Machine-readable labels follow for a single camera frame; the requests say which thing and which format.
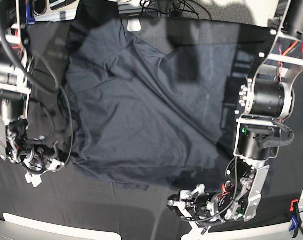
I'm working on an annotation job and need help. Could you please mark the red blue clamp near right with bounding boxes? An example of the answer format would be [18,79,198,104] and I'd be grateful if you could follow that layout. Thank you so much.
[288,199,303,239]

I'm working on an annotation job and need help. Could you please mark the blue clamp far left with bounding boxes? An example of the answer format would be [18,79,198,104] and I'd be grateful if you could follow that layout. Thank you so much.
[25,0,36,25]

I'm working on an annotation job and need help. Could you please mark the dark navy t-shirt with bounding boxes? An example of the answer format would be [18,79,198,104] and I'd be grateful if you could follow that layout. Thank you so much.
[26,0,242,192]

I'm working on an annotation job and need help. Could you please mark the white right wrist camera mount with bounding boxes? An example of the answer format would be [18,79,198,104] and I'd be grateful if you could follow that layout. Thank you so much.
[24,159,66,189]

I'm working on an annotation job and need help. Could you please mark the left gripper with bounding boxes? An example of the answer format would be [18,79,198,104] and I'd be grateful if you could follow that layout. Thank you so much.
[167,184,232,224]

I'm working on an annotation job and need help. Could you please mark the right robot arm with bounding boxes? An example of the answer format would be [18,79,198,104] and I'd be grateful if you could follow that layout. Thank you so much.
[0,0,71,177]

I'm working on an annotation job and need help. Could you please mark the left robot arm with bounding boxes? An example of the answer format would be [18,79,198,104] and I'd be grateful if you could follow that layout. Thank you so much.
[168,0,303,228]

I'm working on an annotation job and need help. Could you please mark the black cable bundle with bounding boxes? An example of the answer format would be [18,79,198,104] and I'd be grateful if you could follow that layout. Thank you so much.
[139,0,214,21]

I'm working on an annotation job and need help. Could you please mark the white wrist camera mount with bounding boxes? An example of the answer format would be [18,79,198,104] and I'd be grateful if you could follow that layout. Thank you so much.
[24,159,66,189]
[188,218,218,236]

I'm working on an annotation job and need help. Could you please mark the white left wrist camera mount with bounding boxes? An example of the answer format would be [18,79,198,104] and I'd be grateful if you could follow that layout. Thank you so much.
[188,218,218,236]

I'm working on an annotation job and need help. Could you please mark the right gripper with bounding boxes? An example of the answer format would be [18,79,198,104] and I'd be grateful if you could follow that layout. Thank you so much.
[17,145,66,175]

